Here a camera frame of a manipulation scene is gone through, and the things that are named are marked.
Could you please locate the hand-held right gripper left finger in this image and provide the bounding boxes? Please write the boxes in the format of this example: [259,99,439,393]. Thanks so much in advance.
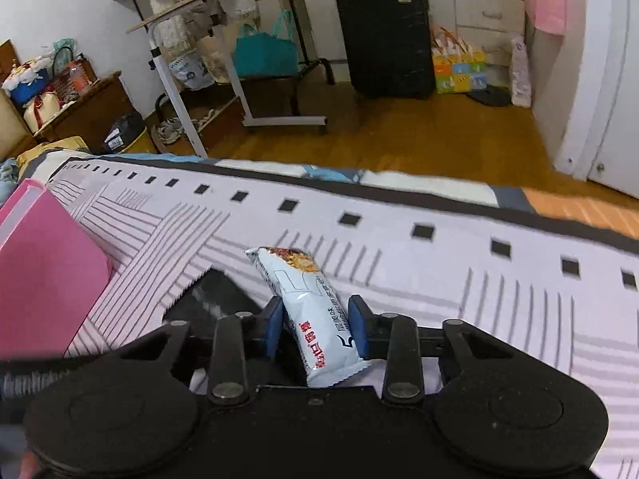
[120,297,286,406]

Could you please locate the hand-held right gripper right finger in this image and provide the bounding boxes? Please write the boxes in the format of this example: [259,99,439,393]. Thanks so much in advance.
[348,294,516,406]

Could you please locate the light blue snack bar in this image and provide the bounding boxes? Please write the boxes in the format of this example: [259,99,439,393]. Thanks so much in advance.
[244,245,373,389]

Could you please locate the black cookie snack packet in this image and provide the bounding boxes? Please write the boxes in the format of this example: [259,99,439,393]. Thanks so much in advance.
[161,267,269,333]

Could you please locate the pink cardboard box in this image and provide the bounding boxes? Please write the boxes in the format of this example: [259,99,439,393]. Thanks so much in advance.
[0,178,115,361]

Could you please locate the colour block bed sheet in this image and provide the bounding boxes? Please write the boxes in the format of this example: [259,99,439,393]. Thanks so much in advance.
[15,135,639,241]

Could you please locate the pair of shoes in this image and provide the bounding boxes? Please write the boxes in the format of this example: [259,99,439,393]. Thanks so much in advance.
[154,110,221,144]

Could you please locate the black bag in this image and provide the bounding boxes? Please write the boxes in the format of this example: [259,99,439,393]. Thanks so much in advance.
[101,111,149,154]

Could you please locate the black slippers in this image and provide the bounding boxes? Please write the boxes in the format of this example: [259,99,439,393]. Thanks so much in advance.
[466,85,513,109]

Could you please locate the yellow gift bag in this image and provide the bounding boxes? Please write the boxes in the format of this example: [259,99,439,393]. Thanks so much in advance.
[22,91,64,134]

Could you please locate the teal tote bag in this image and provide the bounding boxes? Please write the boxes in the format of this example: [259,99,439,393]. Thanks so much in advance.
[232,9,301,79]

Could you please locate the colourful checkered gift bag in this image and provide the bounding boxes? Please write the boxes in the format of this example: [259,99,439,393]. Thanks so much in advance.
[430,26,488,95]

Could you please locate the wooden nightstand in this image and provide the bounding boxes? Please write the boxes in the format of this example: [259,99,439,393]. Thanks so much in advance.
[34,71,147,154]

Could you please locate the black suitcase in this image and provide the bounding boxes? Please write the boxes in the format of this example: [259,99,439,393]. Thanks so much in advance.
[335,0,436,101]

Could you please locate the white patterned packet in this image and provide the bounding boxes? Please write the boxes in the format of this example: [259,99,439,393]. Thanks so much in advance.
[508,34,533,109]

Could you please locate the blue flower basket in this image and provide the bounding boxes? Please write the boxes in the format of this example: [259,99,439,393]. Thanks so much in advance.
[2,57,54,107]

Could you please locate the red gift basket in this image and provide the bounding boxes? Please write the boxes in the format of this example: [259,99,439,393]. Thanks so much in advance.
[52,55,99,104]

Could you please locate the white door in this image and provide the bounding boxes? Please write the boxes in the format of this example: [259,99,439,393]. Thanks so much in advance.
[550,0,639,196]

